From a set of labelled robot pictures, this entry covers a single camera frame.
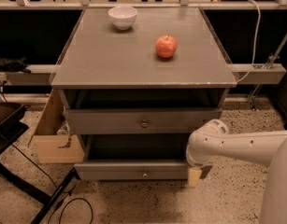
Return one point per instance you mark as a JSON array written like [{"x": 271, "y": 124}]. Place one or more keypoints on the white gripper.
[{"x": 197, "y": 159}]

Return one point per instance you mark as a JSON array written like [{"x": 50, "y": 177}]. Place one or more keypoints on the grey drawer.
[
  {"x": 149, "y": 156},
  {"x": 135, "y": 121}
]

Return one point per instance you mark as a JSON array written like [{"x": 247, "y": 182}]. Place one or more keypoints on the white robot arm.
[{"x": 267, "y": 148}]

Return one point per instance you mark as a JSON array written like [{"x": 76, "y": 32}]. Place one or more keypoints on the grey top drawer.
[{"x": 135, "y": 121}]

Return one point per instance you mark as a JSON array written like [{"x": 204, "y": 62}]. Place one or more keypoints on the grey drawer cabinet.
[{"x": 105, "y": 68}]

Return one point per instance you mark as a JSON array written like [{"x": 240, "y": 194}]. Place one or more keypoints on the red apple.
[{"x": 166, "y": 46}]

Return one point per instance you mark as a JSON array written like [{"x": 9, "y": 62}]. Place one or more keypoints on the diagonal metal brace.
[{"x": 271, "y": 59}]

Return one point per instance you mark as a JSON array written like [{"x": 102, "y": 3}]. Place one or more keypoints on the wooden board box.
[{"x": 54, "y": 142}]

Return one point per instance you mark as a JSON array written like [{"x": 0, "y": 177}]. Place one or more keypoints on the white ceramic bowl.
[{"x": 122, "y": 17}]

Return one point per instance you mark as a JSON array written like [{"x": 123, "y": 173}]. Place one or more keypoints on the black stand frame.
[{"x": 11, "y": 129}]

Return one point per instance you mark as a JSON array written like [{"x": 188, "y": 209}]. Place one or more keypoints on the black object on rail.
[{"x": 13, "y": 65}]

